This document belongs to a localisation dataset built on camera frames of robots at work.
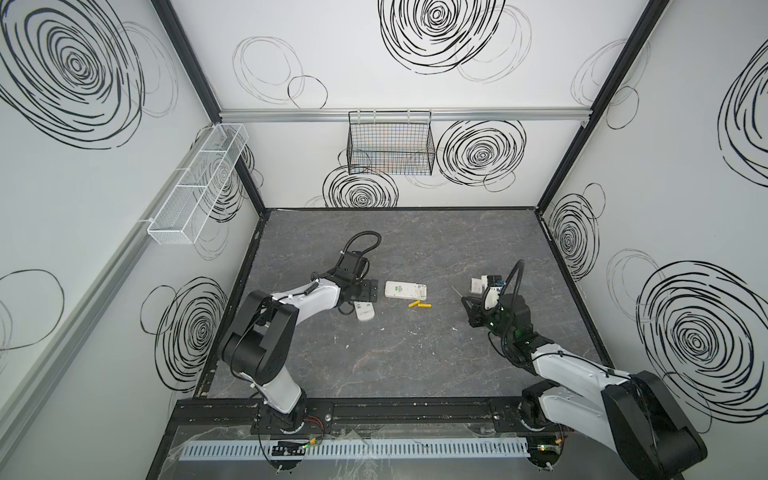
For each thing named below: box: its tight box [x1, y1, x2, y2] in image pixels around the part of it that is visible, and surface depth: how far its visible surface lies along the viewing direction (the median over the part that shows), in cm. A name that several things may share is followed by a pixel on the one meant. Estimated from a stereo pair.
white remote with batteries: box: [384, 280, 427, 301], surface depth 98 cm
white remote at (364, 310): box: [354, 301, 375, 321], surface depth 93 cm
